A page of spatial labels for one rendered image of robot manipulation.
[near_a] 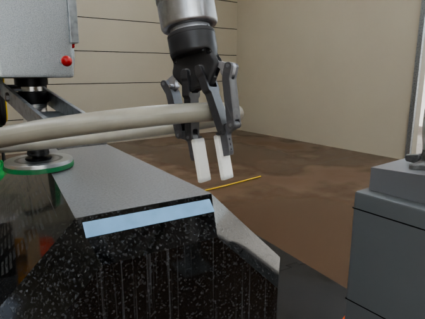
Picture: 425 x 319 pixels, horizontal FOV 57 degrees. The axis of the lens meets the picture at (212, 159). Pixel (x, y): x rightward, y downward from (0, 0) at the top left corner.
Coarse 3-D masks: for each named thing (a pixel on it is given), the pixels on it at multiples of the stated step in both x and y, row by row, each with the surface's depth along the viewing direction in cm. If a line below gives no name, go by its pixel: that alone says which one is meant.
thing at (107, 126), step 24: (48, 120) 54; (72, 120) 53; (96, 120) 53; (120, 120) 54; (144, 120) 55; (168, 120) 56; (192, 120) 59; (0, 144) 57; (24, 144) 82; (48, 144) 88; (72, 144) 93
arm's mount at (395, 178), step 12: (372, 168) 131; (384, 168) 128; (396, 168) 128; (408, 168) 127; (372, 180) 132; (384, 180) 128; (396, 180) 125; (408, 180) 122; (420, 180) 119; (384, 192) 129; (396, 192) 125; (408, 192) 122; (420, 192) 119
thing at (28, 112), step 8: (0, 80) 140; (0, 88) 138; (8, 88) 129; (16, 88) 142; (8, 96) 127; (16, 96) 119; (56, 96) 124; (16, 104) 120; (24, 104) 112; (48, 104) 132; (56, 104) 125; (64, 104) 119; (72, 104) 115; (24, 112) 114; (32, 112) 106; (40, 112) 121; (48, 112) 122; (56, 112) 123; (64, 112) 120; (72, 112) 114; (80, 112) 108; (32, 120) 107; (88, 144) 96; (96, 144) 98; (104, 144) 99
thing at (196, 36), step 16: (176, 32) 58; (192, 32) 58; (208, 32) 59; (176, 48) 59; (192, 48) 58; (208, 48) 59; (176, 64) 62; (192, 64) 61; (208, 64) 59; (192, 80) 61; (208, 80) 60
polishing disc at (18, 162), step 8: (8, 160) 130; (16, 160) 130; (24, 160) 130; (48, 160) 130; (56, 160) 130; (64, 160) 130; (72, 160) 135; (8, 168) 124; (16, 168) 123; (24, 168) 122; (32, 168) 123; (40, 168) 123
